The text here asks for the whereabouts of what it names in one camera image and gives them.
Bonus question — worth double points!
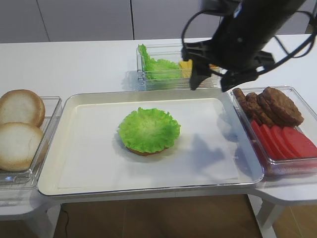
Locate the front brown meat patty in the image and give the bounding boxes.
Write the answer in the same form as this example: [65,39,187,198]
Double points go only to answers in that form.
[257,87,304,127]

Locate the green lettuce leaf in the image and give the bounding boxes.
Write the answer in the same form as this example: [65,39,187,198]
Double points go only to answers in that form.
[117,107,181,152]

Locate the white metal serving tray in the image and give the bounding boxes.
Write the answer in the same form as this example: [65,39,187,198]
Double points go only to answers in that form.
[37,88,264,197]

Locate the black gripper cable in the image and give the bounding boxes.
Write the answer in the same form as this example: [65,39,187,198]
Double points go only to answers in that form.
[181,7,317,75]

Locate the red tomato slice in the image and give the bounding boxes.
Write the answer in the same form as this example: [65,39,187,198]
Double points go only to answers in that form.
[270,125,297,160]
[260,124,287,160]
[251,120,276,159]
[282,127,317,158]

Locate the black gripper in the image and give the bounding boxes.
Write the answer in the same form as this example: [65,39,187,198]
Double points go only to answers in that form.
[181,0,304,92]

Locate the bottom bun on tray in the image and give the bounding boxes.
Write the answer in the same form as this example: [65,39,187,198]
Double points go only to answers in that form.
[125,147,168,156]

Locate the front bun half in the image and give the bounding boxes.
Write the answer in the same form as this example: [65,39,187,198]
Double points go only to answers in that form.
[0,122,44,172]

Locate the brown meat patty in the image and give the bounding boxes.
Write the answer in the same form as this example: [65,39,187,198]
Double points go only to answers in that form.
[246,92,275,128]
[232,88,262,125]
[257,87,304,127]

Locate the middle brown meat patty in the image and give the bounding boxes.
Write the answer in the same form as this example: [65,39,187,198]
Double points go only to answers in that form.
[246,92,275,128]

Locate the clear lettuce cheese container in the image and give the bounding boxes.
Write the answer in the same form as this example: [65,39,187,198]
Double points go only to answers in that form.
[135,43,223,92]

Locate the front red tomato slice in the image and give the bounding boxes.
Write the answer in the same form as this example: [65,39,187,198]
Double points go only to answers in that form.
[282,127,317,158]

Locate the rear bun half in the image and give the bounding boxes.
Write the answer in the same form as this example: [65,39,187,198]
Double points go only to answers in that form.
[0,89,46,127]

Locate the bun half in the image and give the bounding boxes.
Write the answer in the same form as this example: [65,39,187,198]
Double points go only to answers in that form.
[0,89,46,127]
[0,122,44,172]

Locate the clear bun container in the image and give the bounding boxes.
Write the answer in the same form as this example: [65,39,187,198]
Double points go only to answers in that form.
[0,96,62,190]

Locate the clear patty tomato container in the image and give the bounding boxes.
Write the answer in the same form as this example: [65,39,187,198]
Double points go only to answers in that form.
[229,86,317,176]

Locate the rear brown meat patty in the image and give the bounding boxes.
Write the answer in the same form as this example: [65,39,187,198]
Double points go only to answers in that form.
[232,88,262,125]

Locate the remaining green lettuce leaves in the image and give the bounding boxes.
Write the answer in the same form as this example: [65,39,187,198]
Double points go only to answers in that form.
[138,44,182,80]

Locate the yellow cheese slices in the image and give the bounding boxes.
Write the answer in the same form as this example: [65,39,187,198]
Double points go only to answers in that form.
[178,59,221,78]

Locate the black floor cable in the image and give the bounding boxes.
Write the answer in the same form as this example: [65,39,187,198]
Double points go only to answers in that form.
[60,209,70,238]

